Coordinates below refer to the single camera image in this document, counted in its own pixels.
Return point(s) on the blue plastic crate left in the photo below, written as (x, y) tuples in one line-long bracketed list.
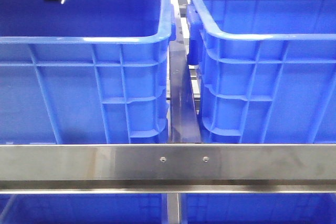
[(84, 71)]

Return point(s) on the blue plastic crate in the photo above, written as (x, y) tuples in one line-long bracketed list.
[(84, 71), (266, 70)]

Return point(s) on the steel centre divider bar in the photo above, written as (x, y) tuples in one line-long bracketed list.
[(184, 125)]

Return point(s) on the blue plastic crate right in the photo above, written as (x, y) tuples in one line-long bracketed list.
[(266, 70)]

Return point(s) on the blue crate lower left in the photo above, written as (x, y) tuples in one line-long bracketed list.
[(86, 208)]

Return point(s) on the blue crate lower right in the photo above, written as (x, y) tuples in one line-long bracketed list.
[(259, 208)]

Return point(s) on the stainless steel rack rail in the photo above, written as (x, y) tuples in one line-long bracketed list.
[(167, 168)]

